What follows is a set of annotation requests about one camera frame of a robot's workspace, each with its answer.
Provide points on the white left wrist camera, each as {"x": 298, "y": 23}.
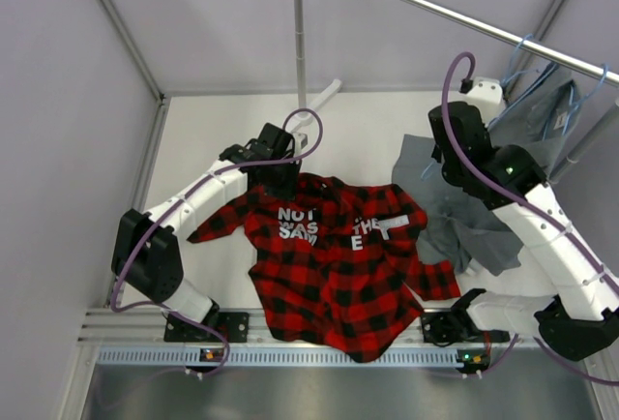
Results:
{"x": 300, "y": 142}

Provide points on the aluminium mounting rail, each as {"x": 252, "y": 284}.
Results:
{"x": 136, "y": 338}

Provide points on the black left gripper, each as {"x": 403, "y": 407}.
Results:
{"x": 288, "y": 192}

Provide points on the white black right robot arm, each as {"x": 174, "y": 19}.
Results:
{"x": 579, "y": 317}

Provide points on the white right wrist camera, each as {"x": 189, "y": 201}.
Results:
{"x": 485, "y": 94}

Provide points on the silver clothes rack rail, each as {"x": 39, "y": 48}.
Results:
{"x": 537, "y": 49}

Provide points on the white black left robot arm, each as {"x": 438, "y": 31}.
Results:
{"x": 147, "y": 252}

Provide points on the blue hanger holding grey shirt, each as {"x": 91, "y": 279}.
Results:
{"x": 565, "y": 120}

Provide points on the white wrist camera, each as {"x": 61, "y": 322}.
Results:
{"x": 300, "y": 142}
{"x": 485, "y": 94}

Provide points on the grey right rack post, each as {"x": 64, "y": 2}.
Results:
{"x": 605, "y": 123}

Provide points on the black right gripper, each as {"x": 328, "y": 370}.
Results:
{"x": 437, "y": 155}

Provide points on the grey clothes rack post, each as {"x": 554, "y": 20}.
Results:
{"x": 299, "y": 35}

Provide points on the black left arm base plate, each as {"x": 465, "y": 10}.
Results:
{"x": 233, "y": 326}

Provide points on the white clothes rack base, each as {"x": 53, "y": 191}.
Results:
{"x": 294, "y": 123}

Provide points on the red black plaid shirt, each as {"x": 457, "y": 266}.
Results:
{"x": 338, "y": 264}

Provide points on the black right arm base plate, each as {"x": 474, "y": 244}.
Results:
{"x": 445, "y": 328}

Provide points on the grey button-up shirt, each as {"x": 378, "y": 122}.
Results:
{"x": 459, "y": 227}

